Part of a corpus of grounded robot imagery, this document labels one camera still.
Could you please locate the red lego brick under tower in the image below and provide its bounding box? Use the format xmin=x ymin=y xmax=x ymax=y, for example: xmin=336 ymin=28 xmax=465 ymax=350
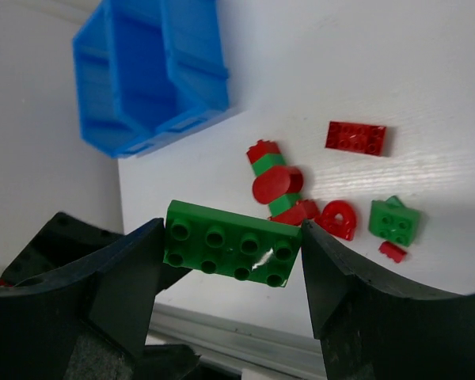
xmin=268 ymin=199 xmax=321 ymax=226

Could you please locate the red half-round lego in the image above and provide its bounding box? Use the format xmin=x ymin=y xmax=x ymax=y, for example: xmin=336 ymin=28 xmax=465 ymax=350
xmin=314 ymin=199 xmax=358 ymax=241

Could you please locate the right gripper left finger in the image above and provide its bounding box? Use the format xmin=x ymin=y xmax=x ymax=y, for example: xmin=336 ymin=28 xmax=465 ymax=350
xmin=0 ymin=218 xmax=200 ymax=379

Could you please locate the small red lego piece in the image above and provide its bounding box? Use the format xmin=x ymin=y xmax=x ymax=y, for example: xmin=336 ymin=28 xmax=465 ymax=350
xmin=379 ymin=241 xmax=408 ymax=264

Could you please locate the aluminium rail frame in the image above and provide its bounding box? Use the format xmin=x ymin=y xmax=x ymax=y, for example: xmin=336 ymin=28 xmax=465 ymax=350
xmin=150 ymin=304 xmax=327 ymax=379

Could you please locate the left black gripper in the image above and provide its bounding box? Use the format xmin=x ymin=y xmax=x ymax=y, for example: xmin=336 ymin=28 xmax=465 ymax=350
xmin=0 ymin=212 xmax=123 ymax=288

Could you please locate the green 2x4 lego plate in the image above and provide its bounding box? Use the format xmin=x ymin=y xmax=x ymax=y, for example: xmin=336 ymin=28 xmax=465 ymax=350
xmin=164 ymin=200 xmax=302 ymax=287

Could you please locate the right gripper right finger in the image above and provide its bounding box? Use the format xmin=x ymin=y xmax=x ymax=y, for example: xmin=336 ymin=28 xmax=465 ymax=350
xmin=302 ymin=221 xmax=475 ymax=379

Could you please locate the red green stacked lego tower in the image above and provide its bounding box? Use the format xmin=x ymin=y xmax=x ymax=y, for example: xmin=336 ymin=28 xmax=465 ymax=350
xmin=246 ymin=140 xmax=304 ymax=217

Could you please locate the green 2x2 lego brick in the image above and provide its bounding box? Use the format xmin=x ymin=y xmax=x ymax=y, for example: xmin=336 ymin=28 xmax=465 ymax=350
xmin=368 ymin=196 xmax=421 ymax=247

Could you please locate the blue two-compartment bin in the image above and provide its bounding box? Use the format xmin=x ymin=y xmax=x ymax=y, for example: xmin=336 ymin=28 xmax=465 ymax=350
xmin=72 ymin=1 xmax=230 ymax=158

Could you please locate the red 2x4 lego brick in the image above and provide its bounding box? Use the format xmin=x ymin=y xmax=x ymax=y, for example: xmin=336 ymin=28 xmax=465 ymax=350
xmin=325 ymin=121 xmax=387 ymax=156

